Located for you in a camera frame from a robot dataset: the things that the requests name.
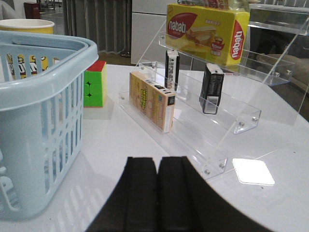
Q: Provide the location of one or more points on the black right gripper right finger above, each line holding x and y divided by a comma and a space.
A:
188, 204

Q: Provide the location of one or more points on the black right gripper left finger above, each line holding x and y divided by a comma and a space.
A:
132, 205

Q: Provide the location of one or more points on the black tissue pack front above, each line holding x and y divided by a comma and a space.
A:
211, 89

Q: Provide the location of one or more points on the black tissue pack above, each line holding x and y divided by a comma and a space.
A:
172, 63
211, 89

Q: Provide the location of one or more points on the black tissue pack rear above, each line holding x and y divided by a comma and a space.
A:
172, 63

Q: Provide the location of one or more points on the light blue plastic basket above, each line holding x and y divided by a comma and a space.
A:
41, 116

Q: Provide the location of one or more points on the white square sticker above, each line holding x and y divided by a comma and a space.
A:
252, 172

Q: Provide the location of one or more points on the clear acrylic shelf right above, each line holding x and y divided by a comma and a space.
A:
259, 112

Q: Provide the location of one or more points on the beige small carton box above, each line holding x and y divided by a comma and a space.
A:
152, 99

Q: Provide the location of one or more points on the colourful puzzle cube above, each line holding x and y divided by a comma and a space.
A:
95, 84

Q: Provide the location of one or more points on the yellow nabati wafer box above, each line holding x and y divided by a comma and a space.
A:
212, 34

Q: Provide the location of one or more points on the white cabinet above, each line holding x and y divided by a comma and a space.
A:
147, 18

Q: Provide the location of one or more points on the yellow paper cup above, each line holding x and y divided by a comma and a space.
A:
27, 25

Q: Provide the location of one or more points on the red box in background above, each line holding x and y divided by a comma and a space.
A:
32, 10

